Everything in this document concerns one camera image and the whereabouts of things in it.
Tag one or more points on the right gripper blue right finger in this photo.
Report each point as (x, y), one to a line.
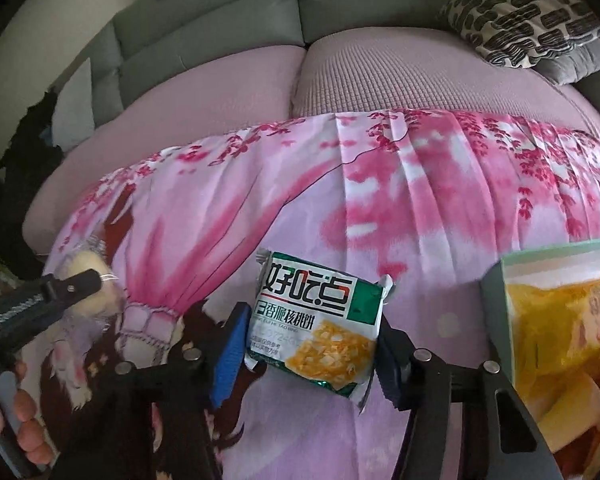
(389, 361)

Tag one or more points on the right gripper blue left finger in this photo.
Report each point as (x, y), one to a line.
(227, 351)

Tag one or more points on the green walnut cookie packet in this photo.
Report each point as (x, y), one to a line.
(317, 323)

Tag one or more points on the yellow snack packet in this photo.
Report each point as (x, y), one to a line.
(556, 333)

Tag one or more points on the person's left hand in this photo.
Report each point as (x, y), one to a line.
(30, 434)

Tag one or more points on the pale yellow round snack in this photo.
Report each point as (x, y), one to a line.
(94, 286)

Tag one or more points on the pink floral cartoon blanket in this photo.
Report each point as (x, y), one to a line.
(432, 198)

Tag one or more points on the orange jelly cup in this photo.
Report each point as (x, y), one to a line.
(564, 408)

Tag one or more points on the black bag beside sofa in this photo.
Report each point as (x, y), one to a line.
(31, 157)

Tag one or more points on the green rimmed white tray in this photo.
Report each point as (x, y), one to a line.
(546, 268)

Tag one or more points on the light grey side cushion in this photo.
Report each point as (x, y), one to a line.
(73, 119)

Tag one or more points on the pink sofa seat cover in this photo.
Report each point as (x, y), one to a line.
(359, 69)

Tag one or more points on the grey pillow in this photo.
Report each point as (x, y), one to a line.
(573, 66)

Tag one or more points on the black white patterned pillow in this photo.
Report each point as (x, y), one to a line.
(522, 33)

